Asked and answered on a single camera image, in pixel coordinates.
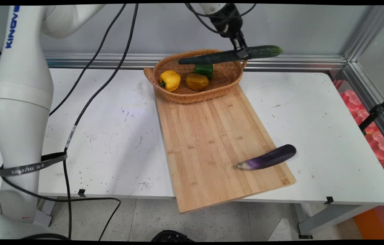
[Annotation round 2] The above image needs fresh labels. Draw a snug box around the orange bell pepper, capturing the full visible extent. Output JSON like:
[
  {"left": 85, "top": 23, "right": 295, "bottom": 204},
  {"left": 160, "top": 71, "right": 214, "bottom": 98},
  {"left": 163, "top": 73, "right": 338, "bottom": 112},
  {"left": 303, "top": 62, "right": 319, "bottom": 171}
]
[{"left": 186, "top": 73, "right": 210, "bottom": 92}]

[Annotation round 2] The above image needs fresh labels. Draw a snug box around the wooden cutting board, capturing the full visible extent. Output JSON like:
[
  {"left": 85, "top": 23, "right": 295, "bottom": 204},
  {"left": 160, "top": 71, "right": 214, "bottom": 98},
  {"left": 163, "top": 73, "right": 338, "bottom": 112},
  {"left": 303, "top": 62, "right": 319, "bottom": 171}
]
[{"left": 154, "top": 84, "right": 297, "bottom": 214}]

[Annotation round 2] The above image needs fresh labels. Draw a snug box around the yellow bell pepper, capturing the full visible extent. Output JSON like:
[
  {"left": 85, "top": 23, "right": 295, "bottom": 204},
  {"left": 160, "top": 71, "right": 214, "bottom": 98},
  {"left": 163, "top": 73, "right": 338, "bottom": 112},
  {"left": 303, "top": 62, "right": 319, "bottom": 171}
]
[{"left": 159, "top": 70, "right": 181, "bottom": 92}]

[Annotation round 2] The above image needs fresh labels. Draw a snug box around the woven wicker basket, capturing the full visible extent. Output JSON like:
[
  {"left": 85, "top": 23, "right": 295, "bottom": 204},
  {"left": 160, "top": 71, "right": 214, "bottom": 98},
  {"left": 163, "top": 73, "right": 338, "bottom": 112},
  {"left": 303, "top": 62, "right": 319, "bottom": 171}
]
[{"left": 144, "top": 49, "right": 248, "bottom": 104}]

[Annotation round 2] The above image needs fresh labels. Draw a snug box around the black tripod stand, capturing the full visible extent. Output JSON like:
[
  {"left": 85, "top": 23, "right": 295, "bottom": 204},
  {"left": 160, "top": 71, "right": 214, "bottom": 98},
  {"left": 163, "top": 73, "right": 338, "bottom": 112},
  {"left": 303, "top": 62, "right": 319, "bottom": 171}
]
[{"left": 358, "top": 86, "right": 384, "bottom": 135}]

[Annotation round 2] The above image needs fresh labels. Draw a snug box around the slanted aluminium frame post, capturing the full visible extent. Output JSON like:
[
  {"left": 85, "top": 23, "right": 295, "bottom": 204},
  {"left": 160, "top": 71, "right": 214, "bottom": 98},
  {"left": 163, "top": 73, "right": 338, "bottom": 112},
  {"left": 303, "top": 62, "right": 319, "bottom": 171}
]
[{"left": 330, "top": 5, "right": 384, "bottom": 159}]

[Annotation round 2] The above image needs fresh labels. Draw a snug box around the horizontal aluminium frame rail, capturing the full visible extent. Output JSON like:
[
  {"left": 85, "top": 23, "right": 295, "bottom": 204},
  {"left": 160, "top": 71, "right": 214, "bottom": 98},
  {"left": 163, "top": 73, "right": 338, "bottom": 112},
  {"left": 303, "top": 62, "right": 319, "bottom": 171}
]
[{"left": 0, "top": 52, "right": 348, "bottom": 71}]

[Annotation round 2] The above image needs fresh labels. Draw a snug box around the green bell pepper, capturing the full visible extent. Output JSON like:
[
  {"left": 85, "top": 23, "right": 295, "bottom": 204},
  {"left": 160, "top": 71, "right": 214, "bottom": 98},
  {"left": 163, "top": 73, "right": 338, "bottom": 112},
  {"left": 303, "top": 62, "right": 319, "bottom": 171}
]
[{"left": 193, "top": 64, "right": 214, "bottom": 79}]

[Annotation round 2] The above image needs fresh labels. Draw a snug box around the dark green cucumber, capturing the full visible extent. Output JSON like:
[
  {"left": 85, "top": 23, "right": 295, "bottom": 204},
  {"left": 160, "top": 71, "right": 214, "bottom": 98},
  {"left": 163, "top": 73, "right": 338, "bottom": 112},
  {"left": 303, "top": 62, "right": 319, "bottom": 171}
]
[{"left": 178, "top": 45, "right": 284, "bottom": 65}]

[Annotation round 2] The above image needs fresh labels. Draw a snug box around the grey table leg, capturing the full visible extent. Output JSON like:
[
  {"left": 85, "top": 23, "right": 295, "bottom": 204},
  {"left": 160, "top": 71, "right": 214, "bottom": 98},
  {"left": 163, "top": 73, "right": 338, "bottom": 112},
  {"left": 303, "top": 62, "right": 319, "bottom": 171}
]
[{"left": 294, "top": 203, "right": 378, "bottom": 239}]

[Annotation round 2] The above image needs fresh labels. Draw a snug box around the black velcro strap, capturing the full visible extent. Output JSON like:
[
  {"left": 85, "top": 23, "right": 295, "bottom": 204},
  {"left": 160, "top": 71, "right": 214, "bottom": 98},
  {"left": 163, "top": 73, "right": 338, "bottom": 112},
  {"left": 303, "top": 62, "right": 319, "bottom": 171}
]
[{"left": 0, "top": 152, "right": 68, "bottom": 177}]

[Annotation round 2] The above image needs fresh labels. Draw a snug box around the purple eggplant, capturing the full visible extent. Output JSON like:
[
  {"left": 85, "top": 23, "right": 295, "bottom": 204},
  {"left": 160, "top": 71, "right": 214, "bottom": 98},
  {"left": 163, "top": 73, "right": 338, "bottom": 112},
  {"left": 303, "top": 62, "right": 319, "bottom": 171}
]
[{"left": 236, "top": 144, "right": 297, "bottom": 171}]

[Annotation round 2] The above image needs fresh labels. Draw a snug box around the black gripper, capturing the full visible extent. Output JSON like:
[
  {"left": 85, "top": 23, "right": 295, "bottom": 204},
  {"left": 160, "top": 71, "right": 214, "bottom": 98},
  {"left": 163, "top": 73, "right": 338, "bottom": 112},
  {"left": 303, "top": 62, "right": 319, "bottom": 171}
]
[{"left": 208, "top": 4, "right": 251, "bottom": 60}]

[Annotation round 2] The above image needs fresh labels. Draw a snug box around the black cable with white label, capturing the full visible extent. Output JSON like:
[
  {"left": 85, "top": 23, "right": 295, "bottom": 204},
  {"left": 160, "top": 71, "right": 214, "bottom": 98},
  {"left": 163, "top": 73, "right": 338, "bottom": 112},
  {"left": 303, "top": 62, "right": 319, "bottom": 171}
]
[{"left": 63, "top": 3, "right": 139, "bottom": 239}]

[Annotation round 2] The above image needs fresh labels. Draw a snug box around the red foam mat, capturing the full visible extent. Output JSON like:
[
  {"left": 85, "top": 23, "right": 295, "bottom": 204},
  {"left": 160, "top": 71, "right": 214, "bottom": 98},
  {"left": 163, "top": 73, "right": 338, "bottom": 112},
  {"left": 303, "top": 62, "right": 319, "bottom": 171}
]
[{"left": 333, "top": 79, "right": 384, "bottom": 191}]

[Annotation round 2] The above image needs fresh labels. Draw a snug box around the thin black cable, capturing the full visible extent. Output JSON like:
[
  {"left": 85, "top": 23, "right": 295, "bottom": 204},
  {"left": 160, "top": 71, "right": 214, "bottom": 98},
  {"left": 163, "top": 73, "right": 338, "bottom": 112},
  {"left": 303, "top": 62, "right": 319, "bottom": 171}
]
[{"left": 49, "top": 3, "right": 127, "bottom": 117}]

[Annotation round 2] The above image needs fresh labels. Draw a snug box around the black round object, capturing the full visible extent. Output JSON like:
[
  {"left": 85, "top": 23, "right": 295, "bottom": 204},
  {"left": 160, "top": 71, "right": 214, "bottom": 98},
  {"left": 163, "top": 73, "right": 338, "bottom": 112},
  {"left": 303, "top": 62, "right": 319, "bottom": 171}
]
[{"left": 151, "top": 230, "right": 195, "bottom": 243}]

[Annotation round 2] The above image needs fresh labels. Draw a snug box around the orange floor mat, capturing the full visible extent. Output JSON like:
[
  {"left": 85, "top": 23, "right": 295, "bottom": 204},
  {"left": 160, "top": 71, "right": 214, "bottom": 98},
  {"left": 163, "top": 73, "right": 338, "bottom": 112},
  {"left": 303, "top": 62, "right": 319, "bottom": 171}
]
[{"left": 353, "top": 204, "right": 384, "bottom": 240}]

